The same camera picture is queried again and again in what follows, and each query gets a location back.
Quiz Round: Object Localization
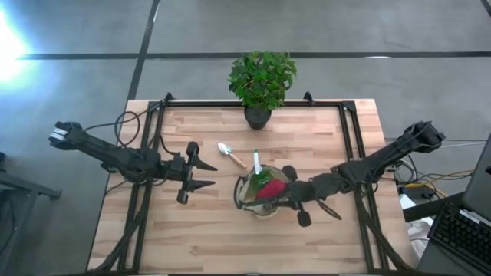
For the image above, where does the green spray bottle white nozzle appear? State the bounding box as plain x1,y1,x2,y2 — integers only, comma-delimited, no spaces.
252,149,275,189

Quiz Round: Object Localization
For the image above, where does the yellow cable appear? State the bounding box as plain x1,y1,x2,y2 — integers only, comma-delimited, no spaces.
404,170,475,199

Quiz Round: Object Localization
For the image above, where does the red gardening glove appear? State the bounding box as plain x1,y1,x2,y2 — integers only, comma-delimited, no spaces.
255,179,288,200

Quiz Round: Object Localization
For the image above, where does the black laptop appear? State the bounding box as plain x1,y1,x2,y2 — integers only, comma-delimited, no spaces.
416,133,491,275

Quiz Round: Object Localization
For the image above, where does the black metal bar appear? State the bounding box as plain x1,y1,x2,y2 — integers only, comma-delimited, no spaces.
402,191,467,223

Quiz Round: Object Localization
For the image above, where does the black metal stand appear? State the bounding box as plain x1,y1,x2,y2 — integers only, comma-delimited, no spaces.
0,152,62,276

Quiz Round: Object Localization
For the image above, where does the white cable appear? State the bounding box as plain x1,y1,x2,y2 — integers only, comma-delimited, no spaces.
439,141,487,151

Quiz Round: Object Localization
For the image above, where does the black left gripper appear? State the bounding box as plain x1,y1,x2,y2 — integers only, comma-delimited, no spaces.
168,140,219,205

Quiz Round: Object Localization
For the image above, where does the white plastic bag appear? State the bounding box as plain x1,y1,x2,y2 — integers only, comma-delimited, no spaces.
405,216,434,258

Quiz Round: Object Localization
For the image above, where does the black metal table frame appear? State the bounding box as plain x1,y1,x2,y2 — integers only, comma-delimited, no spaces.
87,91,415,275

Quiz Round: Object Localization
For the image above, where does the black cable bundle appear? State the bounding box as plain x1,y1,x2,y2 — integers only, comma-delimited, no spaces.
390,153,476,187

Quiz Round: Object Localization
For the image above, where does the black power box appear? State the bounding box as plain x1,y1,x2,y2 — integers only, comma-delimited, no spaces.
397,185,437,201

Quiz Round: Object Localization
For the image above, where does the wide silver trowel wooden handle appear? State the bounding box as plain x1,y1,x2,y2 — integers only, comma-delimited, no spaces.
217,142,249,170

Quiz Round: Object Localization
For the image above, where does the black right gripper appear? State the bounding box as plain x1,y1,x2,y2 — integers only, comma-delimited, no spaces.
274,164,319,228

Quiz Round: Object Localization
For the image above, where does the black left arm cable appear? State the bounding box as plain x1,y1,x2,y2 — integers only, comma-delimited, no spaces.
84,110,181,158

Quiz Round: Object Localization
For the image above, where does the tan gardening bag green trim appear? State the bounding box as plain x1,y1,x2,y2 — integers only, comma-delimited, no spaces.
233,164,295,220

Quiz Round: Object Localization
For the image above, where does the green potted plant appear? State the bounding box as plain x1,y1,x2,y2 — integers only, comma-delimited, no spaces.
228,51,298,130

